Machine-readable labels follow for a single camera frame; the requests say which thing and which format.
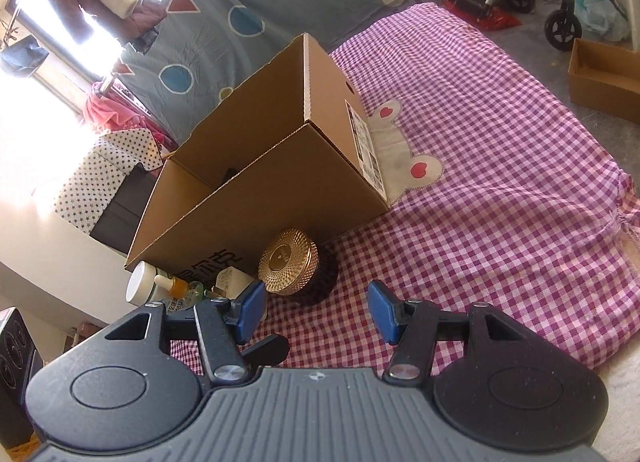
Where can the dark blue hanging cloth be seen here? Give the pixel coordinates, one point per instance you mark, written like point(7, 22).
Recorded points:
point(22, 57)

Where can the white bottle with white cap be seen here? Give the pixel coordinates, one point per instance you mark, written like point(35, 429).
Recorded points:
point(142, 282)

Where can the gold lid dark jar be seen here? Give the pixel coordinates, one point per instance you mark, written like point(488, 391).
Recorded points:
point(285, 259)

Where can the pink checked tablecloth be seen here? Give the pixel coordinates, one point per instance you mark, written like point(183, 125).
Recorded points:
point(500, 192)

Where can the white star-dotted cloth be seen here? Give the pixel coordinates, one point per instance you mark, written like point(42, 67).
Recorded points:
point(95, 177)

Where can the pink hanging clothes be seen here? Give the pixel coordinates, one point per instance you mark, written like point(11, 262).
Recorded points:
point(120, 115)

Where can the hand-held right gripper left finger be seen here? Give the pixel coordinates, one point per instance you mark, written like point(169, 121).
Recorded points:
point(252, 312)

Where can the dark cabinet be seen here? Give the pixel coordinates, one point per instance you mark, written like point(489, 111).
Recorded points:
point(120, 217)

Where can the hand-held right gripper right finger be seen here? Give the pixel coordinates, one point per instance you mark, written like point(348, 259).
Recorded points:
point(382, 312)

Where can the translucent plastic bag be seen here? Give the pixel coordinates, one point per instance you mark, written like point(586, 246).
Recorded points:
point(600, 12)

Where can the small open cardboard box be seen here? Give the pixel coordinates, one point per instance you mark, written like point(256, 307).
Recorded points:
point(600, 87)

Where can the dropper bottle with green label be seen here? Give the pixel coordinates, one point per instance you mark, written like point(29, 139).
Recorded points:
point(172, 287)

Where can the brown cardboard box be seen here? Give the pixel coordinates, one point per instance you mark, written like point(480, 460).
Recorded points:
point(280, 182)

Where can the white charger plug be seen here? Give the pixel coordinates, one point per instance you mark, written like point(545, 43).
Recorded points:
point(232, 279)

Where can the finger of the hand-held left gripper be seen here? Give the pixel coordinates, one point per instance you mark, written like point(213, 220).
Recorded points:
point(270, 349)

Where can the red plastic bag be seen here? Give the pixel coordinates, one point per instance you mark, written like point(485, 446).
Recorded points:
point(500, 17)

